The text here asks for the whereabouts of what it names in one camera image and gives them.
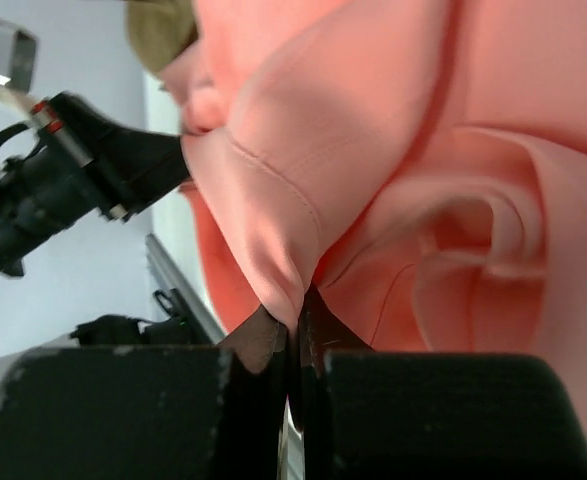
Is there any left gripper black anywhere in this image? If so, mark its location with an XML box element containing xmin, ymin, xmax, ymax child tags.
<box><xmin>0</xmin><ymin>92</ymin><xmax>191</xmax><ymax>278</ymax></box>

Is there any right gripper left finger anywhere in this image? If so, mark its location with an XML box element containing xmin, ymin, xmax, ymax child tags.
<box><xmin>0</xmin><ymin>310</ymin><xmax>288</xmax><ymax>479</ymax></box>

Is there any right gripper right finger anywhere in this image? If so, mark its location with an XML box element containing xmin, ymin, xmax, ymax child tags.
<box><xmin>297</xmin><ymin>289</ymin><xmax>587</xmax><ymax>479</ymax></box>

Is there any pink skirt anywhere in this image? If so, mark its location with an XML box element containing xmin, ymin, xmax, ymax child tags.
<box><xmin>162</xmin><ymin>1</ymin><xmax>587</xmax><ymax>435</ymax></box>

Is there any tan brown garment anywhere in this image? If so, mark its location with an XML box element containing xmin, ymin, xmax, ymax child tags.
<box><xmin>125</xmin><ymin>0</ymin><xmax>198</xmax><ymax>77</ymax></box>

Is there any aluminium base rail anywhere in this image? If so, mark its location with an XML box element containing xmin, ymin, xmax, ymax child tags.
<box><xmin>145</xmin><ymin>234</ymin><xmax>225</xmax><ymax>343</ymax></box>

